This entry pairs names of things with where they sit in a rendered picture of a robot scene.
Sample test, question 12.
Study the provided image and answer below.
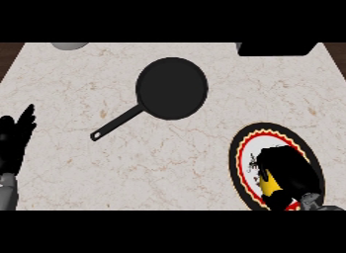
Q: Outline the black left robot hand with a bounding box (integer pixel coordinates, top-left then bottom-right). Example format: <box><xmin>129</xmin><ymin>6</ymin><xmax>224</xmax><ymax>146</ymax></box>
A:
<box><xmin>0</xmin><ymin>104</ymin><xmax>37</xmax><ymax>185</ymax></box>

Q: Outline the yellow lemon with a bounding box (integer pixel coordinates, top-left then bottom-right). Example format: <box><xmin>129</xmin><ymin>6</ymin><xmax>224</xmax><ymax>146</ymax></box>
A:
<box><xmin>258</xmin><ymin>169</ymin><xmax>284</xmax><ymax>197</ymax></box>

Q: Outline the black frying pan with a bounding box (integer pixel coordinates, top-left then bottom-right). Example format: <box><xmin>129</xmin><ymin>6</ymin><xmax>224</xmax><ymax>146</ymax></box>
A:
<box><xmin>88</xmin><ymin>56</ymin><xmax>209</xmax><ymax>142</ymax></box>

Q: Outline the grey round object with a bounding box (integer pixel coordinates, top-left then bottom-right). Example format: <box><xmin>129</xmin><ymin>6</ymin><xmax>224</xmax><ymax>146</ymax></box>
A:
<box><xmin>49</xmin><ymin>42</ymin><xmax>89</xmax><ymax>51</ymax></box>

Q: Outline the black appliance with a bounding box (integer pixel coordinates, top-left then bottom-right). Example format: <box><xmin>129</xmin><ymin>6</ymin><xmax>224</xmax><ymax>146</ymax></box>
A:
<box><xmin>234</xmin><ymin>42</ymin><xmax>317</xmax><ymax>57</ymax></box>

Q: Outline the black rimmed patterned plate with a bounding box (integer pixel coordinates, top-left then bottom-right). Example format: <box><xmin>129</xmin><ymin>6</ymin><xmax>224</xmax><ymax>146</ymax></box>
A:
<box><xmin>227</xmin><ymin>122</ymin><xmax>326</xmax><ymax>211</ymax></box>

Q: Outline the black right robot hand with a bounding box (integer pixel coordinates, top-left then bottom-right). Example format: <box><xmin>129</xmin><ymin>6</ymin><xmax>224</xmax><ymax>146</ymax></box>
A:
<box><xmin>249</xmin><ymin>144</ymin><xmax>323</xmax><ymax>211</ymax></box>

